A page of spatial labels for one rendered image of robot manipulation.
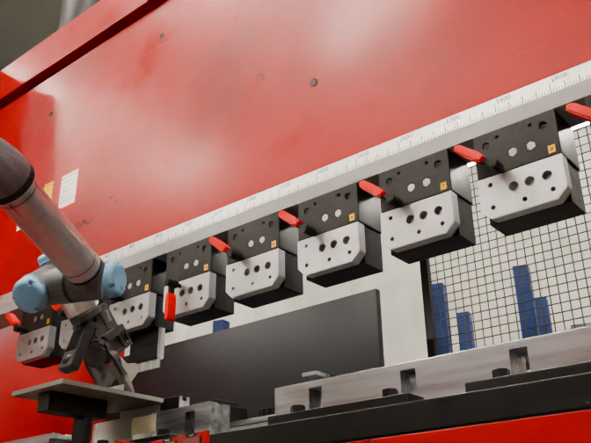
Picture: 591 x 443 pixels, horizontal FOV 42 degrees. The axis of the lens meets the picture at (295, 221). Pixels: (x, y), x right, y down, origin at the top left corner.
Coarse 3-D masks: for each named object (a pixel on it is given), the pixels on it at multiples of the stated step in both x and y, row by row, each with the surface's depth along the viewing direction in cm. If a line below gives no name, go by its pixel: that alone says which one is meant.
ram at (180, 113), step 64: (192, 0) 210; (256, 0) 191; (320, 0) 175; (384, 0) 161; (448, 0) 150; (512, 0) 140; (576, 0) 131; (128, 64) 221; (192, 64) 200; (256, 64) 182; (320, 64) 168; (384, 64) 155; (448, 64) 144; (512, 64) 135; (576, 64) 127; (0, 128) 263; (64, 128) 233; (128, 128) 210; (192, 128) 191; (256, 128) 175; (320, 128) 161; (384, 128) 150; (128, 192) 200; (192, 192) 182; (256, 192) 168; (320, 192) 155; (0, 256) 234; (128, 256) 191; (0, 320) 227
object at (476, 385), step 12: (528, 372) 111; (540, 372) 110; (552, 372) 108; (564, 372) 107; (576, 372) 106; (588, 372) 105; (468, 384) 116; (480, 384) 115; (492, 384) 114; (504, 384) 112
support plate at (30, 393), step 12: (48, 384) 153; (60, 384) 151; (72, 384) 152; (84, 384) 154; (24, 396) 161; (36, 396) 161; (96, 396) 162; (108, 396) 162; (120, 396) 162; (132, 396) 163; (144, 396) 165; (108, 408) 173; (120, 408) 173; (132, 408) 174
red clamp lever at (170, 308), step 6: (168, 282) 170; (174, 282) 171; (168, 288) 171; (168, 294) 169; (174, 294) 171; (168, 300) 169; (174, 300) 170; (168, 306) 168; (174, 306) 169; (168, 312) 168; (174, 312) 169; (168, 318) 167; (174, 318) 169
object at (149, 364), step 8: (160, 328) 180; (136, 336) 183; (144, 336) 182; (152, 336) 180; (160, 336) 179; (136, 344) 182; (144, 344) 181; (152, 344) 179; (160, 344) 178; (136, 352) 181; (144, 352) 180; (152, 352) 178; (160, 352) 177; (136, 360) 180; (144, 360) 179; (152, 360) 178; (144, 368) 179; (152, 368) 177
